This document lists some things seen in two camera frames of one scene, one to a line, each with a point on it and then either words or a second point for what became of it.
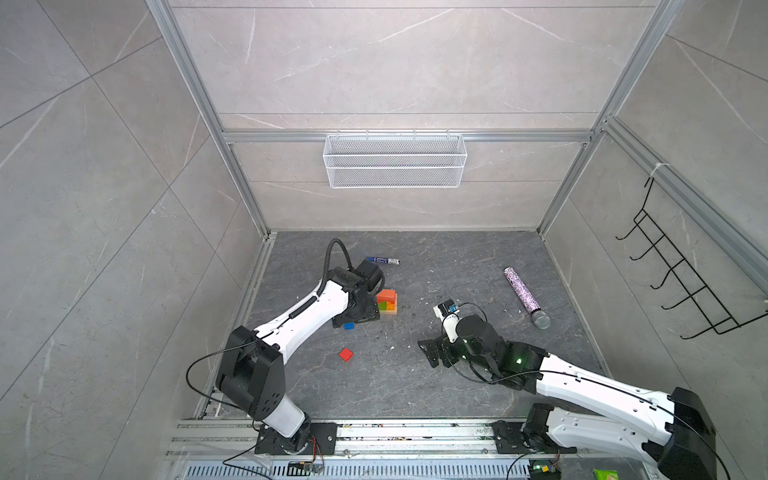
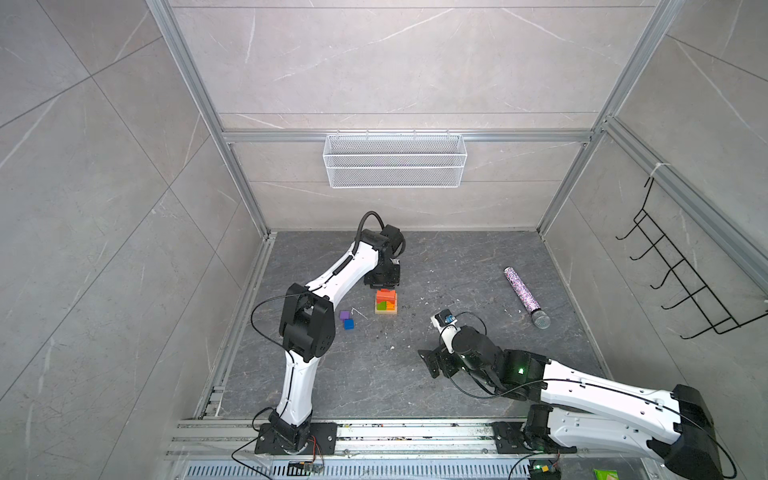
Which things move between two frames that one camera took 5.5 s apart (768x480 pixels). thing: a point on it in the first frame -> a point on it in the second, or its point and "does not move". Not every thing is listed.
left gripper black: (371, 313) -> (394, 282)
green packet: (606, 474) does not move
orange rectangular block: (387, 295) does not move
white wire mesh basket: (389, 161) does not move
